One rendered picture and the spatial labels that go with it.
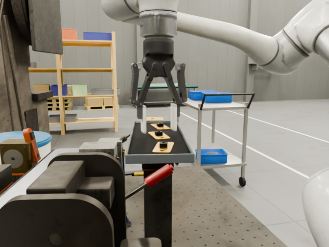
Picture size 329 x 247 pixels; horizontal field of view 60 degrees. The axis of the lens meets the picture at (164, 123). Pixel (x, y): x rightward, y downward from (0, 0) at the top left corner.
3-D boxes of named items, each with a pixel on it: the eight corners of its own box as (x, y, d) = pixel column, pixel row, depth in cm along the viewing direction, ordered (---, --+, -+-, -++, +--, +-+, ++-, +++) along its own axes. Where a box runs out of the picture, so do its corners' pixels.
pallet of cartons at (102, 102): (117, 106, 1019) (117, 87, 1006) (119, 109, 935) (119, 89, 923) (84, 107, 992) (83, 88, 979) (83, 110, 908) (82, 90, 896)
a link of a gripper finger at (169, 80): (157, 64, 73) (162, 62, 73) (173, 104, 76) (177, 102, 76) (161, 64, 69) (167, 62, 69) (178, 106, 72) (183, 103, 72)
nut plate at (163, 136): (147, 133, 77) (147, 128, 77) (160, 132, 79) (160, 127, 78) (156, 140, 70) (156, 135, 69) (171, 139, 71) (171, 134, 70)
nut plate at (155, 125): (150, 125, 88) (150, 121, 88) (161, 124, 90) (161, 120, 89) (158, 130, 81) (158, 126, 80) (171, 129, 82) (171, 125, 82)
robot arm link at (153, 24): (135, 16, 71) (135, 40, 72) (144, 9, 63) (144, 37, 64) (170, 18, 74) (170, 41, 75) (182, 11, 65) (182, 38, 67)
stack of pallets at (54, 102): (74, 107, 984) (72, 85, 969) (72, 110, 913) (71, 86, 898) (40, 108, 958) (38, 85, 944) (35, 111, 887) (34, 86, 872)
